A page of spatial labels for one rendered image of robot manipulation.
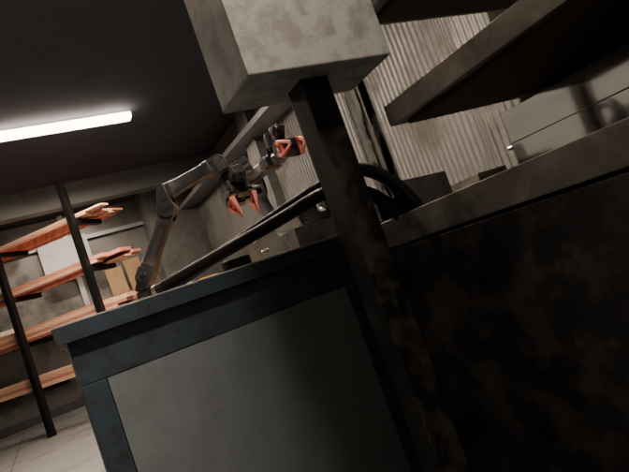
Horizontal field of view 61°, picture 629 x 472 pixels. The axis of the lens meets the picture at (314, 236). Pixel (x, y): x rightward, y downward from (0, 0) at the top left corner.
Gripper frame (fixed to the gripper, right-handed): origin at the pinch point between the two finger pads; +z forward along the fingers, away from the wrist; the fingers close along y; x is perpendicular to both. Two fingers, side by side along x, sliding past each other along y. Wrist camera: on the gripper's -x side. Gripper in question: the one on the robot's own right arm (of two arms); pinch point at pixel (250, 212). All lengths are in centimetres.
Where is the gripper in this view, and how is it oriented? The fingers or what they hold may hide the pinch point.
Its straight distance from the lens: 193.9
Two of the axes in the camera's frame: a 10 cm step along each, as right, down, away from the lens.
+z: 5.0, 7.1, -4.9
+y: 8.5, -2.8, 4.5
